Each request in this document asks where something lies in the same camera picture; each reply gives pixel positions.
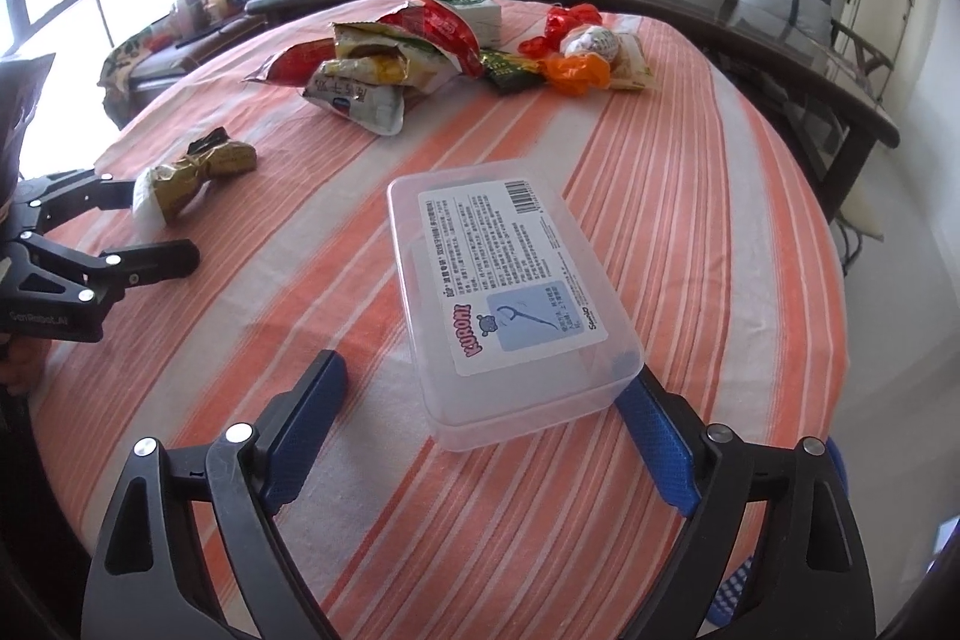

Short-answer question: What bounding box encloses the white green carton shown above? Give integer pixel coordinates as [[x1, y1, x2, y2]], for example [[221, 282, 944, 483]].
[[431, 0, 502, 47]]

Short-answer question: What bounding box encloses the wooden chair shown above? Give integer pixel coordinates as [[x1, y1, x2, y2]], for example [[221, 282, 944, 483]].
[[829, 21, 895, 103]]

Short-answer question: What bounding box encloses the flat white packet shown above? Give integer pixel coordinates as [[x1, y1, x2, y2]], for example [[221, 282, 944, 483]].
[[604, 34, 657, 91]]

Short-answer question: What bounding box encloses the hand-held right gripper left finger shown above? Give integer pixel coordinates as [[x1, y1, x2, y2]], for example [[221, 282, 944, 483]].
[[82, 349, 350, 640]]

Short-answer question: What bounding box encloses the gold snack wrapper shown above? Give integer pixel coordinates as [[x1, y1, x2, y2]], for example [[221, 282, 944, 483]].
[[133, 126, 260, 226]]

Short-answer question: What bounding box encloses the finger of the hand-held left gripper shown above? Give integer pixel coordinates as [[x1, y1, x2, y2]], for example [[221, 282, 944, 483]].
[[19, 166, 140, 236], [7, 233, 201, 313]]

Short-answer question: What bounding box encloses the red plastic bag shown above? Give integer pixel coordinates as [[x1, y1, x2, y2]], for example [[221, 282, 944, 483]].
[[519, 5, 602, 60]]

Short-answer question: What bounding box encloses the clear plastic box with label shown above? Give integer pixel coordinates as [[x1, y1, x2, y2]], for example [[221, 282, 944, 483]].
[[386, 156, 646, 453]]

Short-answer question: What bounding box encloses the dark glass table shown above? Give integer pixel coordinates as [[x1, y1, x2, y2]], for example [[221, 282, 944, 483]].
[[244, 0, 901, 221]]

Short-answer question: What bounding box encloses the orange striped tablecloth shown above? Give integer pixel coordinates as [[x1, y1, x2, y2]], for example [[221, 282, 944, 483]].
[[30, 0, 848, 640]]

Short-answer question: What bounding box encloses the blue plastic stool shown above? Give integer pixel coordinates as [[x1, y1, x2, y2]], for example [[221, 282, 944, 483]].
[[709, 437, 852, 627]]

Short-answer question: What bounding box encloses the orange white plastic bag bundle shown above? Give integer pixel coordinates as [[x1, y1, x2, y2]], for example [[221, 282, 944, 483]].
[[541, 25, 625, 97]]

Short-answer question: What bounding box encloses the dark green snack packet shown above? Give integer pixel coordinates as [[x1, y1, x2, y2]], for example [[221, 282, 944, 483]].
[[480, 49, 542, 95]]

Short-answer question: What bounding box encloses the red snack packet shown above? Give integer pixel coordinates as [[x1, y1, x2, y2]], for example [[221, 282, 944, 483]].
[[241, 40, 338, 86]]

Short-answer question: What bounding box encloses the person's left hand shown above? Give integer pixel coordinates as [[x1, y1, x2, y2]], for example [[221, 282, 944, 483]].
[[0, 340, 50, 395]]

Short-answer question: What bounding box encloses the large red snack bag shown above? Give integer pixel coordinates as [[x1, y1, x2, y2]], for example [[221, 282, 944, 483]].
[[375, 0, 487, 80]]

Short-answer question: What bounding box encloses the white cushioned stool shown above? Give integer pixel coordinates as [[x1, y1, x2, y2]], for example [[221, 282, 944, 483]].
[[836, 190, 891, 277]]

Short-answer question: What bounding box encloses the white snack packet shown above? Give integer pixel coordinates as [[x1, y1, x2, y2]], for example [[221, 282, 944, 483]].
[[302, 56, 407, 137]]

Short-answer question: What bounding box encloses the yellow green snack bag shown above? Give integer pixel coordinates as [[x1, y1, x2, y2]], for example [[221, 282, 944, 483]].
[[332, 21, 460, 94]]

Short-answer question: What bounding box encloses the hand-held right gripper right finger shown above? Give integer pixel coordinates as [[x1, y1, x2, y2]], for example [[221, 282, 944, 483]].
[[615, 366, 878, 640]]

